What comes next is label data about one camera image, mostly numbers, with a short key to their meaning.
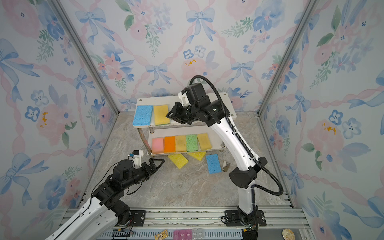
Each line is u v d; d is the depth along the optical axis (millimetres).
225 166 902
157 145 907
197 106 496
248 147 455
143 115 700
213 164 922
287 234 703
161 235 689
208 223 732
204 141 942
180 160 927
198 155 950
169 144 922
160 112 709
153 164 653
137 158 698
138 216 745
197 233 692
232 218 732
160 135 985
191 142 927
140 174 650
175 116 560
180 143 925
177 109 573
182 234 690
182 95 620
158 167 670
